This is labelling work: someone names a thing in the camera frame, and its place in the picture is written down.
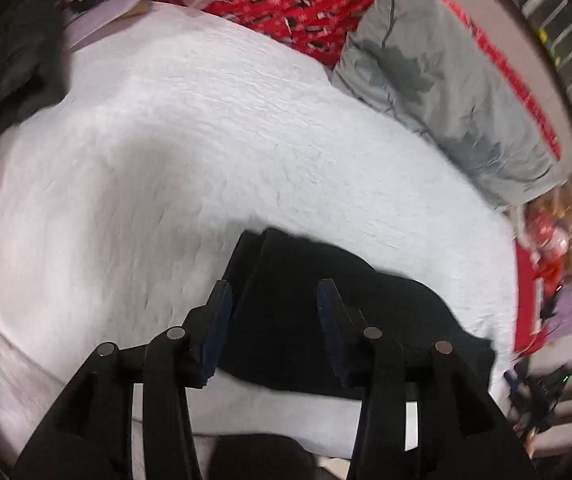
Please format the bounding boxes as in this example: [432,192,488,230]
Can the metal slatted railing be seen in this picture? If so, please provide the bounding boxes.
[481,0,572,171]

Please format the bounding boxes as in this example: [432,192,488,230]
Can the white quilted mattress cover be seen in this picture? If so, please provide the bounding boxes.
[0,2,522,461]

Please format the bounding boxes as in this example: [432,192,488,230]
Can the grey floral pillow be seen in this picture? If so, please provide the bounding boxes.
[332,0,564,211]

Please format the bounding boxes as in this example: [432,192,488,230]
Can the plush toy in plastic bag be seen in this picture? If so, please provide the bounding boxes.
[516,175,572,291]

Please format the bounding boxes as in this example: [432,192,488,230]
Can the dark cloth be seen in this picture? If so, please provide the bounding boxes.
[208,435,317,480]

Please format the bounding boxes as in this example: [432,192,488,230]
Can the red bed sheet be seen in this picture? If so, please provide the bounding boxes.
[513,242,562,356]

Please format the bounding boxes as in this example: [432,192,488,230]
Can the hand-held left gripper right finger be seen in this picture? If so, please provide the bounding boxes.
[316,278,537,480]

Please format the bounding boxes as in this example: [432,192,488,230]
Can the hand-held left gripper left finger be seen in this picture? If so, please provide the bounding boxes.
[10,280,234,480]

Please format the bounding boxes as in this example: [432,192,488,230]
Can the black pants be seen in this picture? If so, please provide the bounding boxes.
[218,227,497,401]

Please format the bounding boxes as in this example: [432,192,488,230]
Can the dark clothes pile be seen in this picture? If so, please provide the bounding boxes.
[0,0,74,141]

